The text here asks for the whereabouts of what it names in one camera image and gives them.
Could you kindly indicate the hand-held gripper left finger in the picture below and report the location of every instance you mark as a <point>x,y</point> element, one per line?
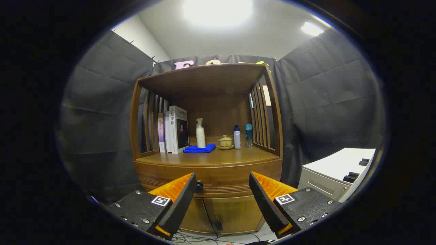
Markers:
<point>180,207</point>

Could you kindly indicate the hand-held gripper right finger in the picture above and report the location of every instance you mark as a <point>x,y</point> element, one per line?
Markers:
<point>265,207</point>

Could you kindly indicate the wooden cabinet door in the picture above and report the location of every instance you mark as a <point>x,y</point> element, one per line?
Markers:
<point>197,217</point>
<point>238,214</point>

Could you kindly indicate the wooden countertop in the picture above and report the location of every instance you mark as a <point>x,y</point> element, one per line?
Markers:
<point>231,156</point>

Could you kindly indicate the wooden cabinet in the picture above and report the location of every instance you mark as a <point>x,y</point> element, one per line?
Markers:
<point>218,109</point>

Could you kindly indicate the small black adapter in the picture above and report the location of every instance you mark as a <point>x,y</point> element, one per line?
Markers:
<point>218,225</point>

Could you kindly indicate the blue folded cloth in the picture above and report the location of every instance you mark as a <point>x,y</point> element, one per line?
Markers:
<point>199,149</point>

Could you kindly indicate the yellow saucer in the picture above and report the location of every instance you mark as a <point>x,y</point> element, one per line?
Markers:
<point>225,148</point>

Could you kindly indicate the white pump bottle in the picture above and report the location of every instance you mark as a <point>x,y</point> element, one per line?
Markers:
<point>200,137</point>

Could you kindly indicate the blue transparent bottle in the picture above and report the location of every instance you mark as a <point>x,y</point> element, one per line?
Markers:
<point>249,136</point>

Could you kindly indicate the white bottle with blue cap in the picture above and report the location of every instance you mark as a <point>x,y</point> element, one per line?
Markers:
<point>237,139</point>

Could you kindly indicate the thin white book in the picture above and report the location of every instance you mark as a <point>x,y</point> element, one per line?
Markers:
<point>167,132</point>

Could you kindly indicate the purple book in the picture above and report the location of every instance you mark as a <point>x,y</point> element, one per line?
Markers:
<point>161,132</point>

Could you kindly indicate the yellow lidded tea cup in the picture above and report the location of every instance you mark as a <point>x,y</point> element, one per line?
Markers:
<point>225,141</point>

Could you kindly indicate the white grey printer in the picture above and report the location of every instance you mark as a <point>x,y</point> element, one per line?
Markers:
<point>337,163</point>

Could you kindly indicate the white flat device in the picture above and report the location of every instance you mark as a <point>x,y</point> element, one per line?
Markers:
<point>94,199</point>

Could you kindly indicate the black backdrop cloth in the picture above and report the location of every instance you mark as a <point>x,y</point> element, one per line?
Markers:
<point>102,119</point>

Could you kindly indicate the small ceiling light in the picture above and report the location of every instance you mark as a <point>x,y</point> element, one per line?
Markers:
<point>311,29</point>

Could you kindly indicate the large ceiling light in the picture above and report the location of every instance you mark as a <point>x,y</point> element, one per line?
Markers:
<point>218,12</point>

